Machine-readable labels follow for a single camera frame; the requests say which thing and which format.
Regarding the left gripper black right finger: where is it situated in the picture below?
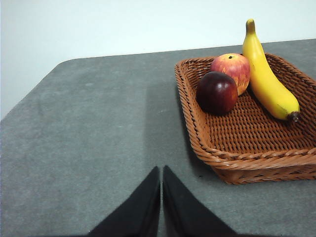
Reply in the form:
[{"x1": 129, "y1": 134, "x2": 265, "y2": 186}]
[{"x1": 162, "y1": 165, "x2": 244, "y2": 237}]

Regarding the red yellow apple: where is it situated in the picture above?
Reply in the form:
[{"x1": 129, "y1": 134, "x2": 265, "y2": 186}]
[{"x1": 210, "y1": 53, "x2": 251, "y2": 96}]

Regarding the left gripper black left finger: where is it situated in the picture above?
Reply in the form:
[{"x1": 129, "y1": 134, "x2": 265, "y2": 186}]
[{"x1": 87, "y1": 166, "x2": 161, "y2": 237}]

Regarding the dark red plum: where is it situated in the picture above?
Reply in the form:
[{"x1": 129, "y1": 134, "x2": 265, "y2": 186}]
[{"x1": 196, "y1": 71, "x2": 239, "y2": 116}]

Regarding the yellow banana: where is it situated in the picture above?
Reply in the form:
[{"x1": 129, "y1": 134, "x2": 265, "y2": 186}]
[{"x1": 242, "y1": 18, "x2": 301, "y2": 123}]

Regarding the brown wicker basket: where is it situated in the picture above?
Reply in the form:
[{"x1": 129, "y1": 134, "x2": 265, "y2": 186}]
[{"x1": 174, "y1": 53, "x2": 316, "y2": 185}]

